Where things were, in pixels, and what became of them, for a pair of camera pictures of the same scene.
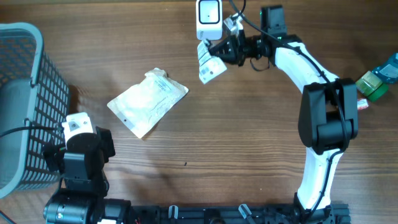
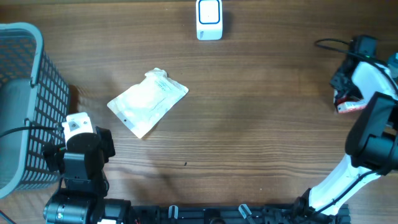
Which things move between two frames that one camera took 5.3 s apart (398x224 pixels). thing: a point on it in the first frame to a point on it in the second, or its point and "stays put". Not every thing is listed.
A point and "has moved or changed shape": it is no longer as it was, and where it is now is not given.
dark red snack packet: x=210 y=67 has moved or changed shape
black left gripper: x=107 y=143 stays put
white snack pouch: x=141 y=106 stays put
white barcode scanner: x=209 y=19 stays put
